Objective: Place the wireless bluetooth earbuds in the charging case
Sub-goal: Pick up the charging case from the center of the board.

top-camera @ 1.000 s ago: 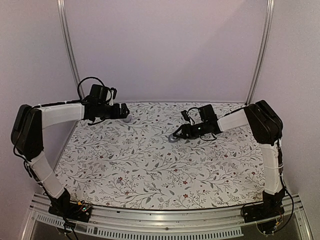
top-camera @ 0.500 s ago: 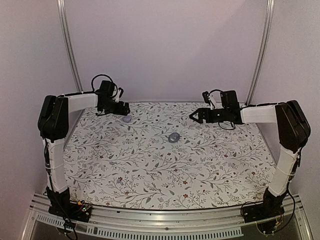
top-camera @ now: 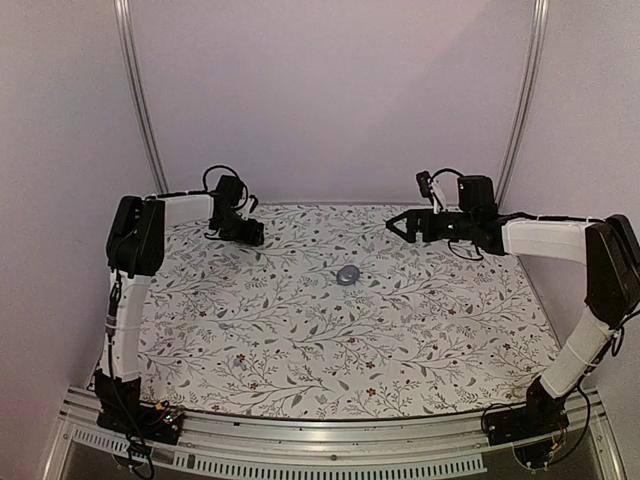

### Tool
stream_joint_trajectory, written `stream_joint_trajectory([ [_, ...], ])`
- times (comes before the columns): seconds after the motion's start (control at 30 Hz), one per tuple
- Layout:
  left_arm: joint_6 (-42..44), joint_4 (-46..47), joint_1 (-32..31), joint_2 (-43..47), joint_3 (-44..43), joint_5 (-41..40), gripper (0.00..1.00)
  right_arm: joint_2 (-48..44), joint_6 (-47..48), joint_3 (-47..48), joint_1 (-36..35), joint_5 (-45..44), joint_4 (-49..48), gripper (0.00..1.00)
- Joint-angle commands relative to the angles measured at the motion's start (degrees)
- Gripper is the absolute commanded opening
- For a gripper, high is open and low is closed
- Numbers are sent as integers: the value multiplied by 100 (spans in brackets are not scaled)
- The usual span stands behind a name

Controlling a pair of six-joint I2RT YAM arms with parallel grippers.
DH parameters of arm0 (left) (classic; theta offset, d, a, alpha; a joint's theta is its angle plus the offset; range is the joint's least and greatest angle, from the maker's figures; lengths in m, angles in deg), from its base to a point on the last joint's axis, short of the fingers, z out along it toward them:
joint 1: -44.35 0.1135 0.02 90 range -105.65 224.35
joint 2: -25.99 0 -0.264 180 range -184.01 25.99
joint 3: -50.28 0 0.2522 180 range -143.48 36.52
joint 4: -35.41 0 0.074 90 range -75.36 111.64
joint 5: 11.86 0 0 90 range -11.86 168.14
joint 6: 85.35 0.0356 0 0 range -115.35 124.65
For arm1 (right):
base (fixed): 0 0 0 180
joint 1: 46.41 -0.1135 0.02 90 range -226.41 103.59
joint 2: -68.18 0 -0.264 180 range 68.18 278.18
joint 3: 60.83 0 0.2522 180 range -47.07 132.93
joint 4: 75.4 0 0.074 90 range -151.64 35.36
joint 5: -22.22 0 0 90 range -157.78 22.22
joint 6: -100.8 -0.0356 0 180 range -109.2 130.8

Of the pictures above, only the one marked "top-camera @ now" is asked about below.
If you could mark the aluminium front rail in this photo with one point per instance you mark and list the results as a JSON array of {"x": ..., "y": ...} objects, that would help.
[{"x": 452, "y": 446}]

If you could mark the right aluminium frame post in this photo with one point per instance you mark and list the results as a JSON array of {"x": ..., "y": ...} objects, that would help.
[{"x": 531, "y": 69}]

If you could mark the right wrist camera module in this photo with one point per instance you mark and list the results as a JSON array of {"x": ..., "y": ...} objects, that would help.
[{"x": 430, "y": 190}]

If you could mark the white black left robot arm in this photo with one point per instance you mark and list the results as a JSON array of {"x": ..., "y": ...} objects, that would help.
[{"x": 135, "y": 252}]

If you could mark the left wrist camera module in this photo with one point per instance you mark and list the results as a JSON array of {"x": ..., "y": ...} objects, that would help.
[{"x": 250, "y": 206}]

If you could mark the lilac ear tip near edge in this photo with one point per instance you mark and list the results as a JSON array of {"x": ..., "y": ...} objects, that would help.
[{"x": 322, "y": 398}]

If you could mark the floral patterned table mat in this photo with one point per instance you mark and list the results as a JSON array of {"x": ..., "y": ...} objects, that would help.
[{"x": 427, "y": 329}]

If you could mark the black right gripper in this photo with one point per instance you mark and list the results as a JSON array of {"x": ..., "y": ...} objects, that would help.
[{"x": 413, "y": 217}]

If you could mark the aluminium frame post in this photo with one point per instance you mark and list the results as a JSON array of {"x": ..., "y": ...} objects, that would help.
[
  {"x": 531, "y": 69},
  {"x": 124, "y": 24}
]

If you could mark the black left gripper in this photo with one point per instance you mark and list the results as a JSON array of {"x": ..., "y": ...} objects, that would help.
[{"x": 252, "y": 235}]

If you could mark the left aluminium frame post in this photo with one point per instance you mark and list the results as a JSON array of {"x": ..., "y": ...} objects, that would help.
[{"x": 124, "y": 24}]

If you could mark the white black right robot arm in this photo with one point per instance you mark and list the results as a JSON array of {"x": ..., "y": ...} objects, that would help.
[{"x": 595, "y": 297}]

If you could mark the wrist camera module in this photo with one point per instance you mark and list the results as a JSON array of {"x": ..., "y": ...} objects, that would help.
[
  {"x": 250, "y": 206},
  {"x": 430, "y": 190}
]

